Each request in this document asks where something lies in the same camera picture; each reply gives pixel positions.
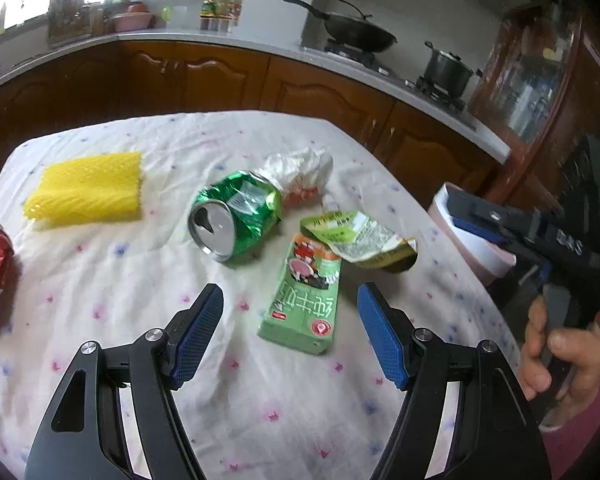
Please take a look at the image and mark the person's right forearm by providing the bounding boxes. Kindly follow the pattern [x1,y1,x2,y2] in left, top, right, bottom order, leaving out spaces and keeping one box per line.
[540,370,600,480]

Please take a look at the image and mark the black wok with lid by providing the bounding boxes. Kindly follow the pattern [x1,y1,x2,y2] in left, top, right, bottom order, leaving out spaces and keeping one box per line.
[282,0,398,54]

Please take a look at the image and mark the grey kitchen countertop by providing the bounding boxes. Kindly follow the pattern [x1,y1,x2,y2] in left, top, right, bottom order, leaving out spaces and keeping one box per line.
[0,30,511,163]

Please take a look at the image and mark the green snack wrapper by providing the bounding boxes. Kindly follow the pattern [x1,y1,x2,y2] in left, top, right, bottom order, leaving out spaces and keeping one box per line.
[300,210,419,273]

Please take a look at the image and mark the spice jar set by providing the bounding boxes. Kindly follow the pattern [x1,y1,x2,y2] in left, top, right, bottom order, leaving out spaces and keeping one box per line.
[200,14,241,32]

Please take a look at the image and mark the glass door cabinet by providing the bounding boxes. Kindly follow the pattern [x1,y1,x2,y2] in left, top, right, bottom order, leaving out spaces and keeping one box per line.
[467,5,586,161]

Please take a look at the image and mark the person's right hand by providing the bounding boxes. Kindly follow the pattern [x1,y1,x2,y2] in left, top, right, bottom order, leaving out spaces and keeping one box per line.
[519,295,600,428]

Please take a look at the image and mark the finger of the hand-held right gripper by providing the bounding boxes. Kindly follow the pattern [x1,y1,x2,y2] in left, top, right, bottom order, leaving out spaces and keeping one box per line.
[446,191,536,235]
[452,215,518,251]

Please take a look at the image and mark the pink bin with white rim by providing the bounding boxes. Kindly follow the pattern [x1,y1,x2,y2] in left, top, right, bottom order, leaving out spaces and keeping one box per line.
[427,182,516,288]

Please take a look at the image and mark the white floral tablecloth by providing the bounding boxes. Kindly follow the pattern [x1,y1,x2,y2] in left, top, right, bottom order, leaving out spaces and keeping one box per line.
[0,110,526,480]

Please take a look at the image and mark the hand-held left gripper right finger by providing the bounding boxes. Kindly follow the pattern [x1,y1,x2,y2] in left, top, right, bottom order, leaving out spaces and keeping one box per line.
[356,282,551,480]

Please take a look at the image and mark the dark steel pot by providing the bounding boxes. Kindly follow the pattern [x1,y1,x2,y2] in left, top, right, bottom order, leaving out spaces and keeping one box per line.
[422,41,482,97]

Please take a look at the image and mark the pink basin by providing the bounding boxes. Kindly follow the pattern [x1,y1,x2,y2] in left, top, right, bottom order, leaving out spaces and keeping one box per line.
[111,10,156,31]

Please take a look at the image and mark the wooden board rack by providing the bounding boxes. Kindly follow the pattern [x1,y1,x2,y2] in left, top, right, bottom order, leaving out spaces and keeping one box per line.
[46,0,93,41]

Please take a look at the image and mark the brown wooden base cabinets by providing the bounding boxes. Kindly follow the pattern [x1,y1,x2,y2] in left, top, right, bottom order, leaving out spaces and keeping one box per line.
[0,40,501,211]

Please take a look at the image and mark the crushed green can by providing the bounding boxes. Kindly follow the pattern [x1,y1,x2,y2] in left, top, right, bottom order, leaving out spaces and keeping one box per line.
[187,170,285,263]

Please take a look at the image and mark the crumpled white plastic bag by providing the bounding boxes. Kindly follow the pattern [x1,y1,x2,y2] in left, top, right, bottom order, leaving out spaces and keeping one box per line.
[260,146,334,209]

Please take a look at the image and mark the green milk carton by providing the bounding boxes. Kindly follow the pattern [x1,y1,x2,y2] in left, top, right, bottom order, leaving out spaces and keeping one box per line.
[257,233,342,356]

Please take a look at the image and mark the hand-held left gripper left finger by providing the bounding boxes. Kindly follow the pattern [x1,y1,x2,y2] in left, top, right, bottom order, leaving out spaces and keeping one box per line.
[24,283,225,480]

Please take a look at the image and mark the gas stove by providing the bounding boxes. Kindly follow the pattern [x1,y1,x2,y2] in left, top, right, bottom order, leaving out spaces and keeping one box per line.
[322,37,468,113]

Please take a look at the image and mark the yellow foam net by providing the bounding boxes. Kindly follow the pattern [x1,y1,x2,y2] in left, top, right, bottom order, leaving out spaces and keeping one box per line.
[22,151,145,226]

